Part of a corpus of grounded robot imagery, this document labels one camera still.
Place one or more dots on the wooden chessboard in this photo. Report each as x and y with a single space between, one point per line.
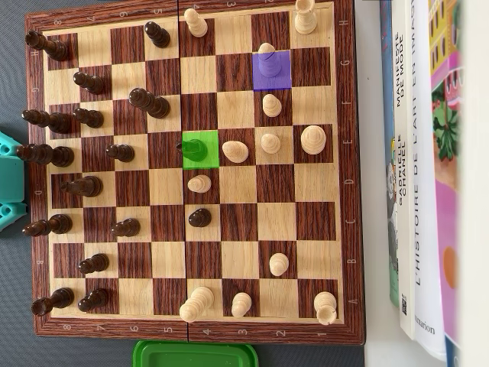
237 183

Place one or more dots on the light wooden pawn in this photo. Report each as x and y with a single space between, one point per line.
241 304
279 264
198 26
272 107
271 143
198 183

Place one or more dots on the dark wooden pawn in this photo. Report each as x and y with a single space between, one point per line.
91 118
200 218
130 228
158 36
97 263
97 298
93 84
124 153

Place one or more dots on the light wooden king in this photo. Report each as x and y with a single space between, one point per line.
313 139

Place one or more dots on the dark wooden queen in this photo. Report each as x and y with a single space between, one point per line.
156 105

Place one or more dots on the light wooden queen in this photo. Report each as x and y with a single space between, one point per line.
198 302

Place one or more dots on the light wooden rook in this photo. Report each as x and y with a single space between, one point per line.
305 21
324 306

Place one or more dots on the white Gabrielle Chanel book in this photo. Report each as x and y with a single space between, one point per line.
407 237

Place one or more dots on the blue illustrated book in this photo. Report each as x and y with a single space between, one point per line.
386 76

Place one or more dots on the green plastic container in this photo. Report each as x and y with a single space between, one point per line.
191 355

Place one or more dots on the white art history book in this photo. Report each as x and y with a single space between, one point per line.
428 229

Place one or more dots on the dark wooden king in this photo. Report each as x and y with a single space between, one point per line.
57 156

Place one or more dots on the dark wooden bishop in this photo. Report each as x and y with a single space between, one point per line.
57 122
59 223

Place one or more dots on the pink illustrated book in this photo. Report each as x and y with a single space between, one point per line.
447 214

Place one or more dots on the dark wooden rook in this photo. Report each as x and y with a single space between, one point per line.
61 298
57 49

